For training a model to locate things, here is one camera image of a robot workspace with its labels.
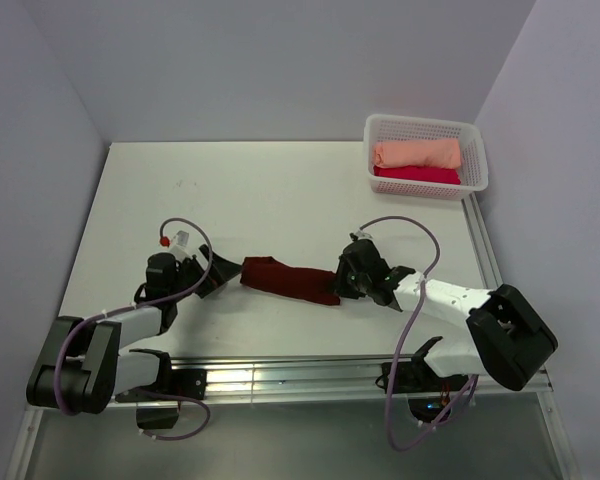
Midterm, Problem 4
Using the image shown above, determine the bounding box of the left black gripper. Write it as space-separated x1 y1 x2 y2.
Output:
169 244 243 301

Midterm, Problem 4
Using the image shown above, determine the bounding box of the dark red t-shirt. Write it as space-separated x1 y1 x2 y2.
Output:
240 256 341 306

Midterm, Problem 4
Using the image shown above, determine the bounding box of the white plastic basket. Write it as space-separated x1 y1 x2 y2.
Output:
363 114 488 200

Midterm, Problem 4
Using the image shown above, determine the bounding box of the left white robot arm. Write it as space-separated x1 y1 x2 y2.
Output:
26 245 242 415

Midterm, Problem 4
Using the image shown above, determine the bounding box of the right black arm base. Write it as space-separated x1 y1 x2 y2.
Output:
393 360 469 423

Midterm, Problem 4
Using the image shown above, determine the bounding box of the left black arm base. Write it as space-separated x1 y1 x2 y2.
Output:
114 369 211 442

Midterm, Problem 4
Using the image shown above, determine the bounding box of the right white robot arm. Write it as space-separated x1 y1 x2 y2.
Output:
335 234 558 391

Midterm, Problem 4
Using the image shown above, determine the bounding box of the rolled pink t-shirt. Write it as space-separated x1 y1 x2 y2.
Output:
373 166 461 185

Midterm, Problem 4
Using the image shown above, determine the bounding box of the rolled peach t-shirt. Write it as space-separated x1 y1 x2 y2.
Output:
372 138 462 169

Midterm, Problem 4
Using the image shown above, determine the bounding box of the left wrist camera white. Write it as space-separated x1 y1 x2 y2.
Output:
159 230 194 262

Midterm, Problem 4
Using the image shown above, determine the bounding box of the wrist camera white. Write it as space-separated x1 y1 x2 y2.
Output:
349 230 373 241
159 230 194 262

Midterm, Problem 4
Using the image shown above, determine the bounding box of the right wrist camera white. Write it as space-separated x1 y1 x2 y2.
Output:
349 230 373 241

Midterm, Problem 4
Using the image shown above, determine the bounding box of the aluminium rail frame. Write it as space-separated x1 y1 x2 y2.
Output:
5 194 583 479

